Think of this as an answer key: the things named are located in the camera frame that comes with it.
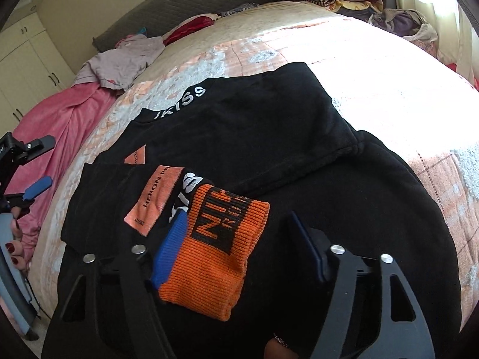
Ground cream wardrobe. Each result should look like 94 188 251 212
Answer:
0 13 75 134

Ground beige bed sheet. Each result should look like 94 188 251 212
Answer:
127 2 375 97

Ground red velvet pillow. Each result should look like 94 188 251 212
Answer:
162 14 219 45

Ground grey padded headboard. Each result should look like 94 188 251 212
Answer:
93 0 277 52

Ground lilac crumpled garment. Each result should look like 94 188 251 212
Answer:
73 34 165 91

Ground pink quilt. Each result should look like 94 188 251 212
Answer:
7 83 119 262

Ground left hand red nails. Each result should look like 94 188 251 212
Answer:
5 207 28 273

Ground black sweater with orange patches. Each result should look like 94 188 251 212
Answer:
66 63 461 358

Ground basket of crumpled clothes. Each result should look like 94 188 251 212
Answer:
368 9 438 57

